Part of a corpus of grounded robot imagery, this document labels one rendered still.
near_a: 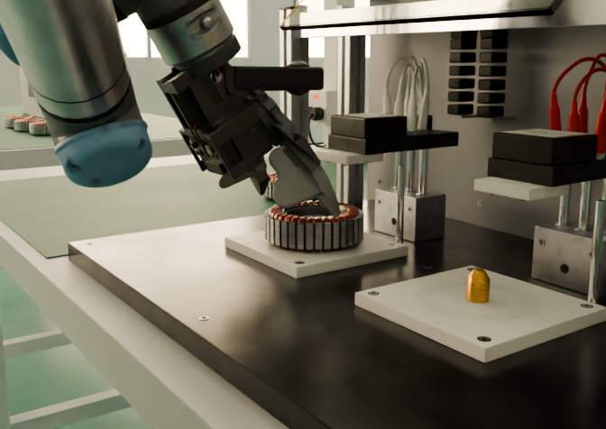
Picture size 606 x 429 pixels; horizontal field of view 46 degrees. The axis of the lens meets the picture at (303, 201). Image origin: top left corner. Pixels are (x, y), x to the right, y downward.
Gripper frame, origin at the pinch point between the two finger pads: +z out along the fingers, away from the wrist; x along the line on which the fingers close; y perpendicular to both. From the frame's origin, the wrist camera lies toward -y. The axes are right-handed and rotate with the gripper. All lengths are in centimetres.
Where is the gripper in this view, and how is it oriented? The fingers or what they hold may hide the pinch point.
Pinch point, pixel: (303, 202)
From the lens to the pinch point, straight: 78.5
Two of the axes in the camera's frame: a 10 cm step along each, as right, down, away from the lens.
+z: 4.1, 7.9, 4.5
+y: -7.2, 5.9, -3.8
